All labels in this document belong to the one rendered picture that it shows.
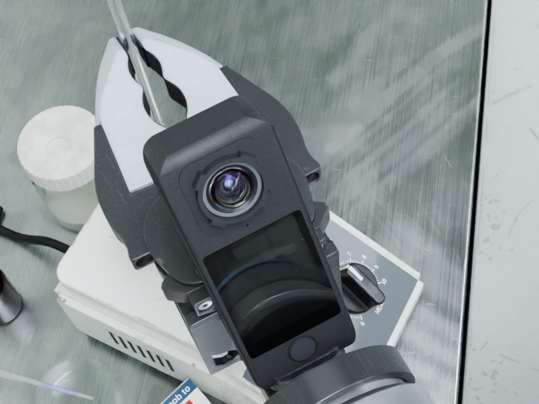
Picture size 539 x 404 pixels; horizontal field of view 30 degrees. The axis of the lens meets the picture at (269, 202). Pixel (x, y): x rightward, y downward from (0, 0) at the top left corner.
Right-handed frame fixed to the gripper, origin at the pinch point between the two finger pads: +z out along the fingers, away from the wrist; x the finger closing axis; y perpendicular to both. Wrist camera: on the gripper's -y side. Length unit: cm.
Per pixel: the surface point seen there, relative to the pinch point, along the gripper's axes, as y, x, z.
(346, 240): 20.2, 8.2, -4.8
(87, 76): 25.7, -1.2, 20.5
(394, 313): 22.8, 8.8, -9.6
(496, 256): 26.0, 17.6, -8.3
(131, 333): 19.4, -6.4, -4.2
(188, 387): 22.1, -4.8, -8.0
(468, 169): 26.0, 19.8, -1.5
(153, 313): 17.2, -4.7, -4.8
